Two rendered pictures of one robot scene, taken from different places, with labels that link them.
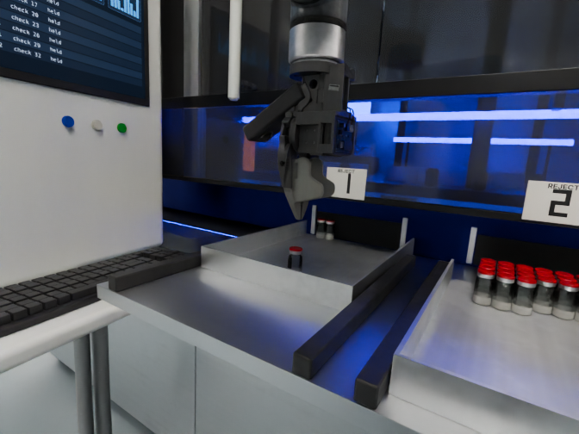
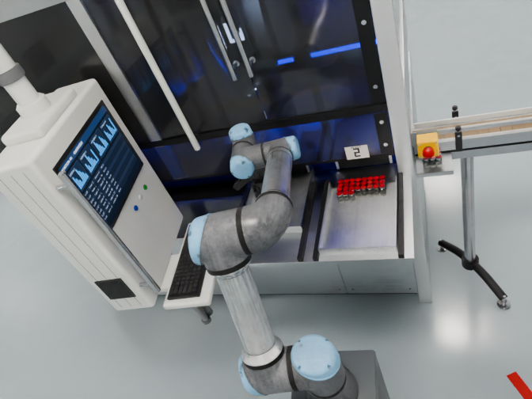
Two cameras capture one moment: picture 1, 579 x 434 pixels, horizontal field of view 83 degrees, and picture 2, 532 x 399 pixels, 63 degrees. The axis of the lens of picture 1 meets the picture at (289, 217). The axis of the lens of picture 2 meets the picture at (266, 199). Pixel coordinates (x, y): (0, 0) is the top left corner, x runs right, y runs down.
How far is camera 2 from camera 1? 125 cm
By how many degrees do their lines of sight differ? 30
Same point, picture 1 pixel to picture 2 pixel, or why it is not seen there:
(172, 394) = not seen: hidden behind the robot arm
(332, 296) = (295, 229)
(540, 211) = (351, 156)
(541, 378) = (352, 231)
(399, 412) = (323, 258)
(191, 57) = (145, 121)
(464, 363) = (336, 236)
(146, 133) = (150, 176)
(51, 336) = (211, 285)
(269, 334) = (286, 253)
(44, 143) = (137, 224)
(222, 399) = not seen: hidden behind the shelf
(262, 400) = not seen: hidden behind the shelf
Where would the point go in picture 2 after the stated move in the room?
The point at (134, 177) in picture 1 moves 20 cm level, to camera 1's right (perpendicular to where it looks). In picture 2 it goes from (160, 201) to (202, 180)
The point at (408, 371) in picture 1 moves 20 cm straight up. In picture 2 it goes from (321, 250) to (307, 210)
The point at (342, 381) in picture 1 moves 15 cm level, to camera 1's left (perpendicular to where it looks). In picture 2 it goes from (309, 257) to (271, 277)
